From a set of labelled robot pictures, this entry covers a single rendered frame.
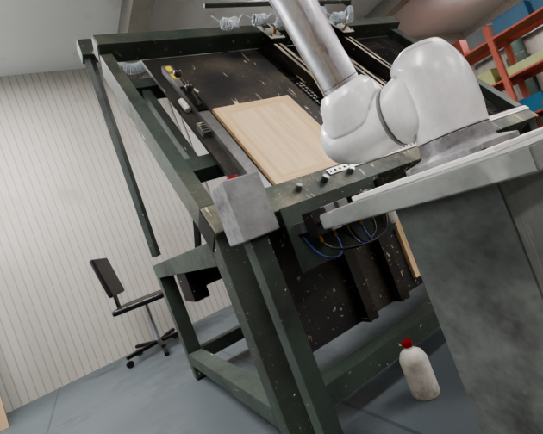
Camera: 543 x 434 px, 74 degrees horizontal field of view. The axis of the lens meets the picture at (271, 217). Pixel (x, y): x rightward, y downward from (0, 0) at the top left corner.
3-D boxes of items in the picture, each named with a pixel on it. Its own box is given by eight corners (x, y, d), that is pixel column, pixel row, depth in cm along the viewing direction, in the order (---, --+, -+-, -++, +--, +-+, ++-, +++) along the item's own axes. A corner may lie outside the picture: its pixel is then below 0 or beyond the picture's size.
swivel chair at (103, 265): (178, 333, 394) (145, 244, 396) (205, 335, 342) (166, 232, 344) (117, 366, 352) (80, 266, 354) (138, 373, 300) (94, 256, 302)
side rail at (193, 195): (198, 228, 129) (199, 207, 121) (102, 76, 182) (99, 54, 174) (213, 223, 132) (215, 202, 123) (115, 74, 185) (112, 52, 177)
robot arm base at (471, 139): (532, 131, 80) (522, 108, 80) (477, 151, 70) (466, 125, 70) (458, 158, 96) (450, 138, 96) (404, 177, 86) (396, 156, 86)
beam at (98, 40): (100, 64, 178) (96, 44, 170) (94, 54, 182) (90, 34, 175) (395, 34, 283) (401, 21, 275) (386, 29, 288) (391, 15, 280)
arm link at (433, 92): (478, 120, 71) (439, 16, 71) (396, 155, 84) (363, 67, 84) (500, 116, 82) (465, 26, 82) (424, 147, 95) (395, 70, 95)
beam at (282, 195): (213, 254, 123) (215, 233, 115) (197, 229, 129) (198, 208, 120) (527, 130, 228) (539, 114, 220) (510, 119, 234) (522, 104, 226)
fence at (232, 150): (259, 197, 136) (261, 189, 133) (161, 73, 182) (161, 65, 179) (271, 194, 139) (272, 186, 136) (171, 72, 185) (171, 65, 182)
